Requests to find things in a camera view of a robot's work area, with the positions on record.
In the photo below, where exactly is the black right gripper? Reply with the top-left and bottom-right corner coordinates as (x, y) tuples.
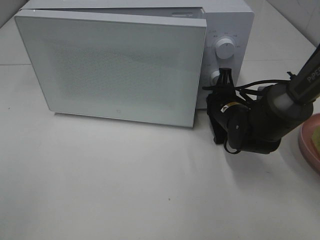
(206, 67), (249, 145)

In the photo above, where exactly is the white microwave door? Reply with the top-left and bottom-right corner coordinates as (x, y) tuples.
(14, 9), (207, 128)

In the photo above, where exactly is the sandwich with lettuce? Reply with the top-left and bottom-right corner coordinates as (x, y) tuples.
(311, 125), (320, 151)

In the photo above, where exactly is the pink round plate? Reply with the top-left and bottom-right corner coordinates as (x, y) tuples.
(298, 113), (320, 173)

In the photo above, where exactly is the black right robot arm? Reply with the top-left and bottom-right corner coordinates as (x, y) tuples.
(203, 47), (320, 155)

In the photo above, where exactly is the white lower timer knob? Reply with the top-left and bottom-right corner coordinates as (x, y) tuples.
(210, 70), (221, 86)

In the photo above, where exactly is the white upper power knob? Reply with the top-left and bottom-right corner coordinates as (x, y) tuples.
(214, 36), (236, 60)

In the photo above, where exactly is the white microwave oven body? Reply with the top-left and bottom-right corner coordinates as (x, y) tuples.
(19, 0), (254, 111)

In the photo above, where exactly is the black camera cable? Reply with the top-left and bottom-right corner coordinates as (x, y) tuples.
(202, 71), (296, 106)

